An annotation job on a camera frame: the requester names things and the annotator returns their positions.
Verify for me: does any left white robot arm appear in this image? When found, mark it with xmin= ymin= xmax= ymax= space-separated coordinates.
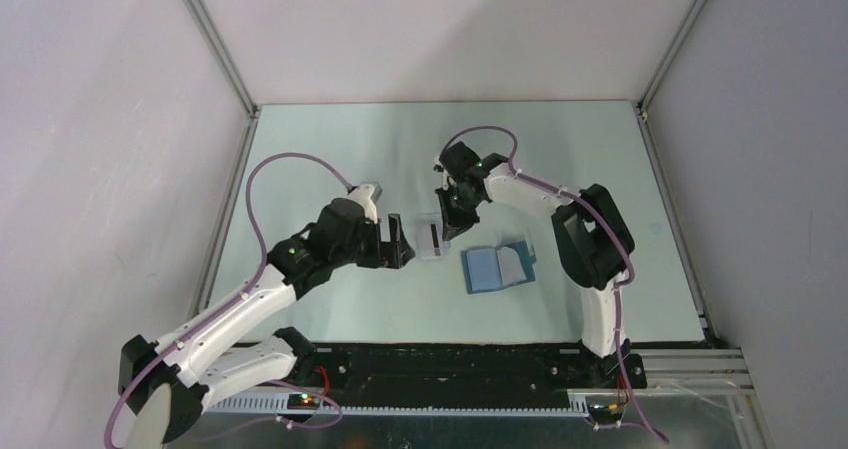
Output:
xmin=118 ymin=196 xmax=415 ymax=448

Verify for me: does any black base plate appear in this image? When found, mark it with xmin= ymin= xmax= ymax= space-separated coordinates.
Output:
xmin=286 ymin=343 xmax=647 ymax=410

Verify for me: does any clear plastic card box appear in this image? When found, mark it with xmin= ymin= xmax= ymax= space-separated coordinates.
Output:
xmin=413 ymin=213 xmax=450 ymax=261

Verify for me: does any blue leather card holder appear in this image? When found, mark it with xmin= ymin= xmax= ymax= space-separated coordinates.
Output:
xmin=461 ymin=240 xmax=537 ymax=295

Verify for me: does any aluminium frame rail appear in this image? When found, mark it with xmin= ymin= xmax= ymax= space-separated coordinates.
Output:
xmin=183 ymin=0 xmax=258 ymax=118

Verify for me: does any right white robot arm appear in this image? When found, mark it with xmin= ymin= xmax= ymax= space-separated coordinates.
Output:
xmin=434 ymin=142 xmax=635 ymax=391

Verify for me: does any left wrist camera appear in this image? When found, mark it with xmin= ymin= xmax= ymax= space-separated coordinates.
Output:
xmin=355 ymin=183 xmax=382 ymax=204

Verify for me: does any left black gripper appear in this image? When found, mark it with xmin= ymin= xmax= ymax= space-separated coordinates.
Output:
xmin=331 ymin=212 xmax=413 ymax=268

